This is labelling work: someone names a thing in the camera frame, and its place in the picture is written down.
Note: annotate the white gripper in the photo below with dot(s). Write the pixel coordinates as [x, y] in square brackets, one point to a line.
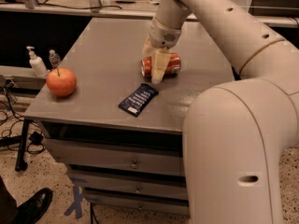
[163, 35]

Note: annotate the red coke can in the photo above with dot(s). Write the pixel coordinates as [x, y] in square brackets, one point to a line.
[172, 69]

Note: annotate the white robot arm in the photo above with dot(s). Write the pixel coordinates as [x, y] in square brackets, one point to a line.
[234, 133]

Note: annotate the dark blue snack packet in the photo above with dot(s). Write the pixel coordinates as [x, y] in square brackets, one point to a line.
[138, 99]

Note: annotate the grey drawer cabinet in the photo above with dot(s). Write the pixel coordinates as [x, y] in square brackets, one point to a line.
[107, 62]

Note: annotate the red apple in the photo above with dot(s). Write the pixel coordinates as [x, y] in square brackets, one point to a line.
[61, 81]

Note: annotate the small clear plastic bottle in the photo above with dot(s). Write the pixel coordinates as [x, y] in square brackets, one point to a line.
[54, 58]

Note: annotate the top grey drawer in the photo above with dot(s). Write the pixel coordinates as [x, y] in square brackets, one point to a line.
[115, 157]

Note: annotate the grey drawer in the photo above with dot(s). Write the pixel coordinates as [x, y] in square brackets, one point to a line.
[115, 157]
[142, 203]
[158, 186]

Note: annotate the white pump dispenser bottle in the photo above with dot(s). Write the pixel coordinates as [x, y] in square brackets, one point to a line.
[36, 63]

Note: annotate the middle grey drawer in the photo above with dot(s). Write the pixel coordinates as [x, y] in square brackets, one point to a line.
[158, 186]

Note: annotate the bottom grey drawer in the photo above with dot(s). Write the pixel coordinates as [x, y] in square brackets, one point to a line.
[142, 203]

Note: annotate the blue tape mark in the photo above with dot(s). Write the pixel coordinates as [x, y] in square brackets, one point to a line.
[78, 206]

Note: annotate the black table leg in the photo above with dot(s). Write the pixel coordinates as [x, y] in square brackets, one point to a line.
[21, 165]

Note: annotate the black leather shoe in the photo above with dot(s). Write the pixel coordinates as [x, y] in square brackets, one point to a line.
[34, 208]

